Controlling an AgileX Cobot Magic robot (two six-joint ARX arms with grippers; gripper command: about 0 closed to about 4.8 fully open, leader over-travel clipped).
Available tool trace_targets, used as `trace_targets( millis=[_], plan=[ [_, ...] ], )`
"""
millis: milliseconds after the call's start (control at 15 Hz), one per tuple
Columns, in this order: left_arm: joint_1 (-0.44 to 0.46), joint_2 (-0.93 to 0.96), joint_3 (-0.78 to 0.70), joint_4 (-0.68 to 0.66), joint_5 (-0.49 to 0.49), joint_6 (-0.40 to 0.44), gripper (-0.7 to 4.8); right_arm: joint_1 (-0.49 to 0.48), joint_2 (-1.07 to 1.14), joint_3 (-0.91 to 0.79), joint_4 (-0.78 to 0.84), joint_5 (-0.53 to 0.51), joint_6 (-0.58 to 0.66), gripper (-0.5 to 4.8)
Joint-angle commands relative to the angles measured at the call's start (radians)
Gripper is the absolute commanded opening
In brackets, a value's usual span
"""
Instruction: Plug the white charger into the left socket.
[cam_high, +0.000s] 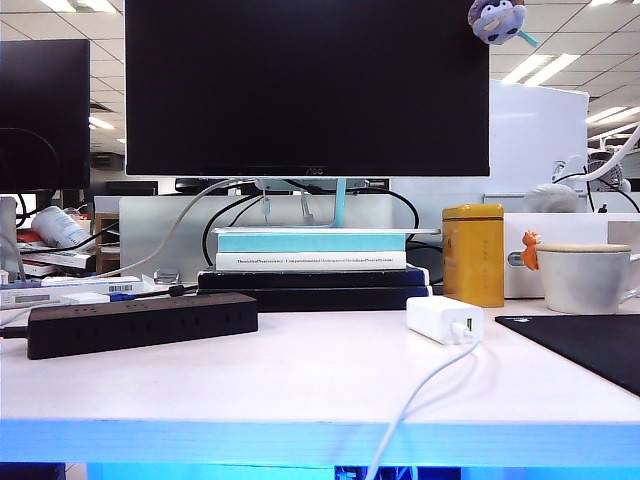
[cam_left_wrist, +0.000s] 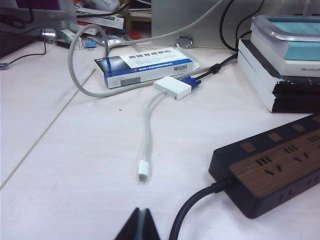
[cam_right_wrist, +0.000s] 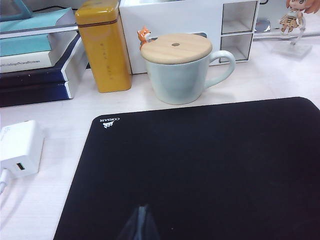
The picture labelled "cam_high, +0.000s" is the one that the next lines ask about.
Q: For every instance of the white usb wall charger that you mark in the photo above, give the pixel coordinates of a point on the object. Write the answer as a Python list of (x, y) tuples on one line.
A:
[(430, 312)]

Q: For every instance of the teal book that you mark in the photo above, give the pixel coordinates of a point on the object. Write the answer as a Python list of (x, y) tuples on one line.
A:
[(310, 243)]

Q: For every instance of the teal monitor stand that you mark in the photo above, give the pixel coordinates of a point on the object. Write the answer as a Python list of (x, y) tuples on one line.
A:
[(341, 205)]

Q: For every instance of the dark blue book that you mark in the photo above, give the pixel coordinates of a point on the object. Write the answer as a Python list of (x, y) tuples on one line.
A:
[(300, 279), (325, 299)]

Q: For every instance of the yellow tin box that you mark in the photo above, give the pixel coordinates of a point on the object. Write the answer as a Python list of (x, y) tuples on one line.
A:
[(475, 260)]

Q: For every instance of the large black computer monitor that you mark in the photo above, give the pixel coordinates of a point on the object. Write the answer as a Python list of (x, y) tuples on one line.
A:
[(300, 85)]

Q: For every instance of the small clear glass jar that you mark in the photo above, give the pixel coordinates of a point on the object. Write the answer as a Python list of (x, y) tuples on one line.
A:
[(167, 277)]

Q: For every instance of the black power strip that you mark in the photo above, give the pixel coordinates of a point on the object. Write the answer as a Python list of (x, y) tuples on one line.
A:
[(150, 325)]

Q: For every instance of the orange fox figurine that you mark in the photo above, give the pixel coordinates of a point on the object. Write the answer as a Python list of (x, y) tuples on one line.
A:
[(530, 252)]

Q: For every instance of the brown wooden box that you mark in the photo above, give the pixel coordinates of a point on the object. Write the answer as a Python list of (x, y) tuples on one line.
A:
[(106, 240)]

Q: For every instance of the white rounded object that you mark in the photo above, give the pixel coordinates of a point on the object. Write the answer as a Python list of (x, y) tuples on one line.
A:
[(550, 197)]

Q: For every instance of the white whiteboard panel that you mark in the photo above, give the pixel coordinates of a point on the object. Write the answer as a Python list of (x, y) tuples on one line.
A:
[(540, 140)]

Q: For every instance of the small white flat box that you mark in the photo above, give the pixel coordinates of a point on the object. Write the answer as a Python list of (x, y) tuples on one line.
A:
[(85, 298)]

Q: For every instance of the long white barcode box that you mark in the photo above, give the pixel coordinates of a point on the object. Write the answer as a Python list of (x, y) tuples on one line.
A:
[(75, 289)]

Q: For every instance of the white blue-edged book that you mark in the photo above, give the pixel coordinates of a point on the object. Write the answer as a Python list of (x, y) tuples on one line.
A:
[(60, 259)]

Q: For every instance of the wooden mug lid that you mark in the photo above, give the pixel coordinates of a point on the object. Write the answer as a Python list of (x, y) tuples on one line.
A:
[(582, 247)]

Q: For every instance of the white plastic bottle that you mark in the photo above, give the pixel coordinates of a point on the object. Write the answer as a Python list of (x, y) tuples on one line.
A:
[(57, 227)]

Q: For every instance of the white ceramic mug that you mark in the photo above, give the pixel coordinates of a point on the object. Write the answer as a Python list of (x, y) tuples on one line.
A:
[(580, 285)]

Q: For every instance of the purple plush toy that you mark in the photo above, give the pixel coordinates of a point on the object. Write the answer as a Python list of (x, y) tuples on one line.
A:
[(495, 22)]

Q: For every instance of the white ceiling light panel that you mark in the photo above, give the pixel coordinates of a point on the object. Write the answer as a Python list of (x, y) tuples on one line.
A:
[(540, 67), (610, 115)]

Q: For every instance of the thick white tube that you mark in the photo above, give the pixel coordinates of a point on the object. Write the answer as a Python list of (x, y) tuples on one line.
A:
[(600, 172)]

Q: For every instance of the black mouse mat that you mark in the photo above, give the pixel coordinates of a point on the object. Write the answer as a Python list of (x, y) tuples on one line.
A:
[(590, 345)]

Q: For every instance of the small white desk fan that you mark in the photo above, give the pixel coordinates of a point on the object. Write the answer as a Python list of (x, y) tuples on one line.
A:
[(612, 175)]

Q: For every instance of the small black computer monitor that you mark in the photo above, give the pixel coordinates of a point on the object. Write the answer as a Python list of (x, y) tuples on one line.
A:
[(45, 100)]

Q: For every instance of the grey translucent container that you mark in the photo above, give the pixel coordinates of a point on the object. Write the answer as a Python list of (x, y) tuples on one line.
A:
[(7, 235)]

